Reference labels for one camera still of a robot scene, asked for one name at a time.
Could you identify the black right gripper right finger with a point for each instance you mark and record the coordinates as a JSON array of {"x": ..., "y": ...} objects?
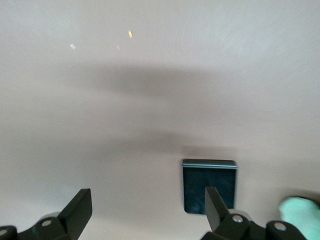
[{"x": 217, "y": 215}]

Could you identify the green plush toy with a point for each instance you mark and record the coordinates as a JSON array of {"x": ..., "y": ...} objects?
[{"x": 300, "y": 212}]

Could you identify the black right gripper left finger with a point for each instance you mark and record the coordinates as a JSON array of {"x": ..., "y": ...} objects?
[{"x": 72, "y": 217}]

